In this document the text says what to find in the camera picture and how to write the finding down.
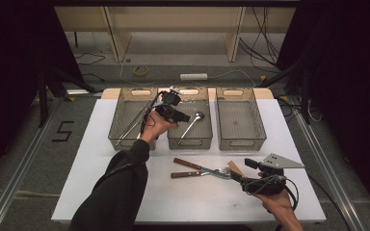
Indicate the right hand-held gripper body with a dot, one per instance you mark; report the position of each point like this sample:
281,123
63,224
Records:
269,184

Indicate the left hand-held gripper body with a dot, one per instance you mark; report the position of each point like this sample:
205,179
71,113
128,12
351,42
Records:
170,99

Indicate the metal spoon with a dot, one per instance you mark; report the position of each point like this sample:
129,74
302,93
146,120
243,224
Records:
191,125

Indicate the grey mesh tray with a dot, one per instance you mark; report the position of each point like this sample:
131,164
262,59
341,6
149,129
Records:
202,131
122,115

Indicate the metal chopstick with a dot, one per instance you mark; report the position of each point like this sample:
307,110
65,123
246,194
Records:
138,120
131,125

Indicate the clear grey plastic bin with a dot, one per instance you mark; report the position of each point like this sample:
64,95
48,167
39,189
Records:
241,122

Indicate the person's right hand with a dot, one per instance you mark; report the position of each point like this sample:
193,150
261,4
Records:
277,202

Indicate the person's left hand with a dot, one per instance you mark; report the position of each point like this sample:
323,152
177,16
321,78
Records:
154,126

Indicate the white power strip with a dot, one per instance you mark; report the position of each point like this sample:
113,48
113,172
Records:
192,77

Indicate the yellow tape roll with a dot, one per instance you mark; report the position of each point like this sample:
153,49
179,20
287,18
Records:
134,71

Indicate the yellow floor tape piece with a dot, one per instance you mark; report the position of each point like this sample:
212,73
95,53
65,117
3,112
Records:
263,78
70,99
284,97

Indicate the beige wooden desk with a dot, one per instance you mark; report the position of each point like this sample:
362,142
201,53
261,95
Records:
173,19

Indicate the black metal stand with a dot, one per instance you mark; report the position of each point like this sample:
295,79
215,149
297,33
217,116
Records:
305,96
42,96

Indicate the silver metal bar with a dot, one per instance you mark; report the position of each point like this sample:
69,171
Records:
77,92

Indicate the black curtain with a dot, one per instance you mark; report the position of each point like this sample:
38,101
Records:
350,64
6,64

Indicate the metal floor rail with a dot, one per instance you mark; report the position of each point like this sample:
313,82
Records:
338,192
14,184

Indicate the black frame bar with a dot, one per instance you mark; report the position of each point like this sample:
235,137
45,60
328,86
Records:
173,3

